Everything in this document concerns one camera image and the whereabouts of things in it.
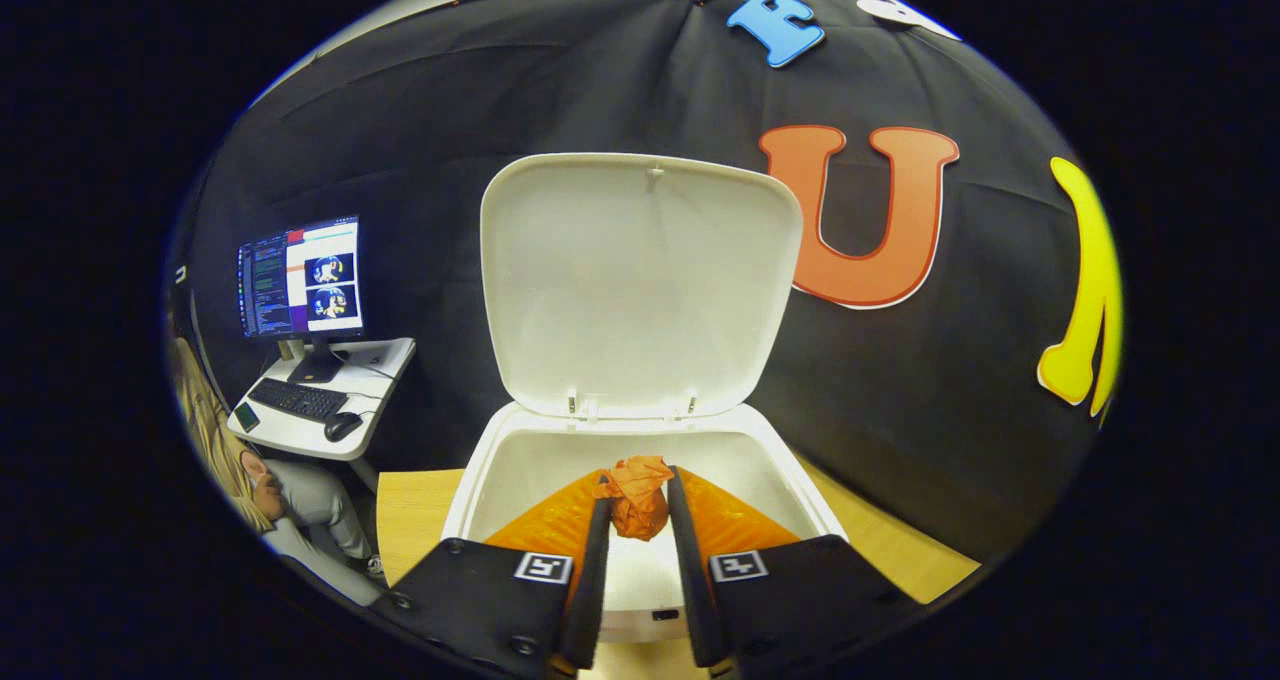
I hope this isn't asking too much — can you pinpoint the black keyboard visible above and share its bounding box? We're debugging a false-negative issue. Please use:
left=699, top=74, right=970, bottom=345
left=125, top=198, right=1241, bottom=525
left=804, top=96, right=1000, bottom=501
left=247, top=377, right=350, bottom=422

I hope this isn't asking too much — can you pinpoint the wooden desktop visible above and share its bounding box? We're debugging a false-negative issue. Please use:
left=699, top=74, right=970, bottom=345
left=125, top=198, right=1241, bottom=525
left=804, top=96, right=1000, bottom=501
left=375, top=455, right=983, bottom=680

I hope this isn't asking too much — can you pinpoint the black backdrop cloth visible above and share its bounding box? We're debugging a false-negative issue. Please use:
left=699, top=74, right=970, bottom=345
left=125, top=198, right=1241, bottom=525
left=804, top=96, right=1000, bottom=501
left=170, top=0, right=1126, bottom=561

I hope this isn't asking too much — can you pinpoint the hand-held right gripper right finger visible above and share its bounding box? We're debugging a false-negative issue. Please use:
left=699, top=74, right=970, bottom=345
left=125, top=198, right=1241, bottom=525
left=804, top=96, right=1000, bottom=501
left=666, top=465, right=929, bottom=673

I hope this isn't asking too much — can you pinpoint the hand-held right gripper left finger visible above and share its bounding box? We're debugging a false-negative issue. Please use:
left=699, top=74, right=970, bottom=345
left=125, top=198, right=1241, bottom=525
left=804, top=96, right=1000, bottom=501
left=368, top=468, right=614, bottom=680

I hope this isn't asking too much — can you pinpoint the orange paper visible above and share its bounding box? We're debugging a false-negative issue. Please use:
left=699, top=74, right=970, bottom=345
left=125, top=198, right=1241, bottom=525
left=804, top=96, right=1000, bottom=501
left=592, top=455, right=676, bottom=543

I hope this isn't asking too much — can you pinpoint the computer monitor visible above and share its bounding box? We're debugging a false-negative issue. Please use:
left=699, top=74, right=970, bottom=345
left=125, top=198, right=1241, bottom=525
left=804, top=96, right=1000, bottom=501
left=237, top=214, right=365, bottom=385

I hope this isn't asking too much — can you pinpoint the small white computer desk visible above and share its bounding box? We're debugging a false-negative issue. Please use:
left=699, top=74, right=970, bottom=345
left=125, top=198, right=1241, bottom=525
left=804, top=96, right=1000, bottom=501
left=227, top=337, right=418, bottom=493

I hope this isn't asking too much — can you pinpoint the white desktop garbage bin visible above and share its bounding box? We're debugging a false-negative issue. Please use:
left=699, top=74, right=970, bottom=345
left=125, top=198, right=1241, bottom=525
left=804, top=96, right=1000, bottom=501
left=440, top=152, right=851, bottom=646

